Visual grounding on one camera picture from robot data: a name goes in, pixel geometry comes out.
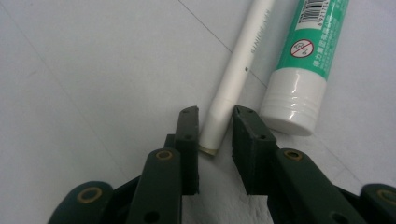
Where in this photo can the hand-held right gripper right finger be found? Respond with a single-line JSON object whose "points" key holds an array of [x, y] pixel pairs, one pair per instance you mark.
{"points": [[264, 168]]}

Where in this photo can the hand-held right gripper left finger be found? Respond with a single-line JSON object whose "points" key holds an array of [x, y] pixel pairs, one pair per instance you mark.
{"points": [[174, 174]]}

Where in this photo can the white pen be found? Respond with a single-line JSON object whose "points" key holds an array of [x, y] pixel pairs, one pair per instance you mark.
{"points": [[236, 71]]}

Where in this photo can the green and white glue stick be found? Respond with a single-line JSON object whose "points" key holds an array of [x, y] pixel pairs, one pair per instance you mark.
{"points": [[302, 71]]}

